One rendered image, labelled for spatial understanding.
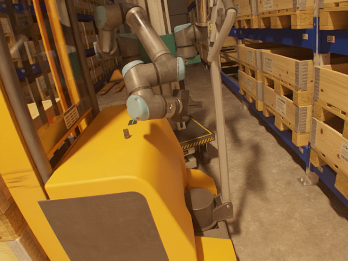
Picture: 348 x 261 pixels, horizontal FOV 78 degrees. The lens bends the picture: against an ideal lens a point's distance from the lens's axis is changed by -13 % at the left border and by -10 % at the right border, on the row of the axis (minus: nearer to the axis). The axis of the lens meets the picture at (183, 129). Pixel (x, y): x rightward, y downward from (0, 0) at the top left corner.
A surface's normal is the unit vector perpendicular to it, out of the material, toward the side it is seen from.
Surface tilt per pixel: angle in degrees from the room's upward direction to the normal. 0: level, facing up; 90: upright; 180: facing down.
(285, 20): 90
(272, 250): 0
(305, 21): 90
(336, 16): 90
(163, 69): 72
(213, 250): 22
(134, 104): 78
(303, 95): 90
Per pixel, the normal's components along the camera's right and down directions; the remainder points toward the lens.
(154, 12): 0.35, 0.33
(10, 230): 0.75, 0.17
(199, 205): -0.14, -0.91
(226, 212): 0.06, 0.39
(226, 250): 0.24, -0.90
